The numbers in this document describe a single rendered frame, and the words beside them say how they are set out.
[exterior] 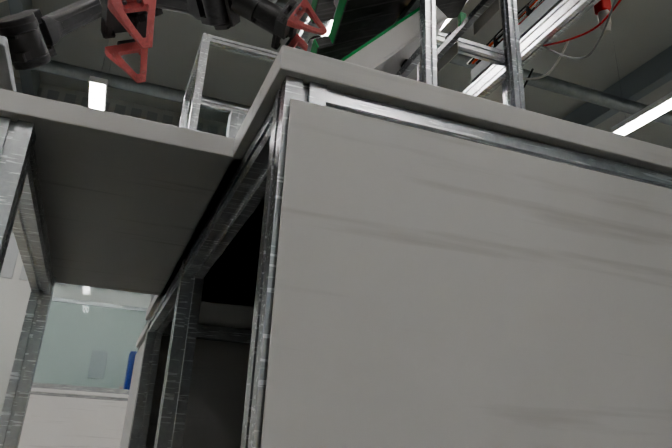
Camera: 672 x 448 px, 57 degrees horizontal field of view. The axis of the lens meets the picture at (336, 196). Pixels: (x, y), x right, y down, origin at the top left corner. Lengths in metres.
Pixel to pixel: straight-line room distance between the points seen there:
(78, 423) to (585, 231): 5.82
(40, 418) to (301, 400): 5.82
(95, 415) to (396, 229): 5.80
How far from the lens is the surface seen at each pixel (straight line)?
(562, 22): 2.55
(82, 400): 6.33
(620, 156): 0.85
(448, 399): 0.61
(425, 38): 1.06
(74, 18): 1.58
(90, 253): 1.38
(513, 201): 0.71
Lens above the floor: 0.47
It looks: 23 degrees up
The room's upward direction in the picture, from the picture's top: 3 degrees clockwise
